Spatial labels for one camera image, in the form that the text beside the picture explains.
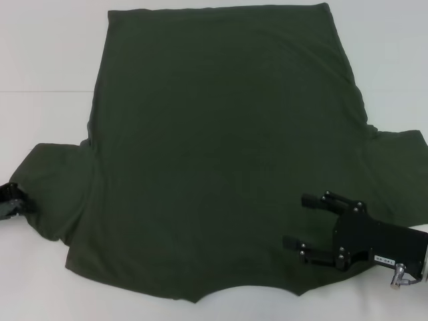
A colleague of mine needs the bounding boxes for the silver elbow connector with cable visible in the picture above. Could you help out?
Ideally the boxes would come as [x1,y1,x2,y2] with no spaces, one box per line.
[388,263,423,290]

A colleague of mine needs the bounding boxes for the dark green t-shirt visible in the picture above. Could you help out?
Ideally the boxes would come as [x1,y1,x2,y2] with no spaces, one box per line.
[7,2,428,296]

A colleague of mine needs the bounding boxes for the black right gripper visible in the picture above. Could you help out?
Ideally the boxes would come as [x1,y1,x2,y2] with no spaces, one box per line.
[282,190,428,282]

